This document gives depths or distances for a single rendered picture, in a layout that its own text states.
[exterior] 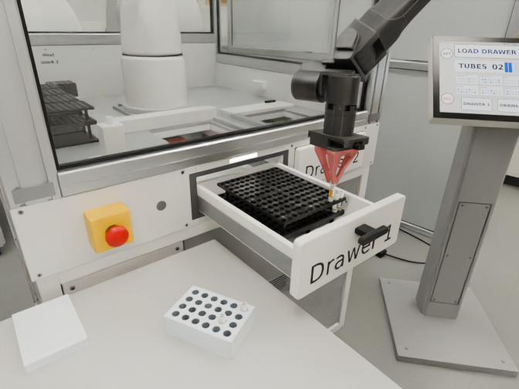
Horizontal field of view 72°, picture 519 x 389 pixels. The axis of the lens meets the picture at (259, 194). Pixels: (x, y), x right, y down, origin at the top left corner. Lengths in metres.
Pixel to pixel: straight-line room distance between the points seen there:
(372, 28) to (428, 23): 1.68
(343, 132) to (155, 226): 0.43
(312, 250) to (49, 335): 0.43
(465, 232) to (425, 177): 0.86
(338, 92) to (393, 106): 1.79
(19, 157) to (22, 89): 0.11
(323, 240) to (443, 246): 1.13
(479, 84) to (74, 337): 1.32
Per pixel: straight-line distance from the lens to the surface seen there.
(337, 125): 0.68
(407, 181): 2.52
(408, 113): 2.42
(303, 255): 0.56
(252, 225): 0.67
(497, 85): 1.45
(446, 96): 1.37
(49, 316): 0.72
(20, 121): 0.67
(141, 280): 0.77
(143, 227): 0.79
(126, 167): 0.72
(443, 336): 1.83
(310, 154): 0.99
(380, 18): 0.71
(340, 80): 0.67
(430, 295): 1.82
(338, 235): 0.62
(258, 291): 0.72
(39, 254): 0.75
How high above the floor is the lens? 1.23
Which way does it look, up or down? 25 degrees down
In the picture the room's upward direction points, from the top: 1 degrees clockwise
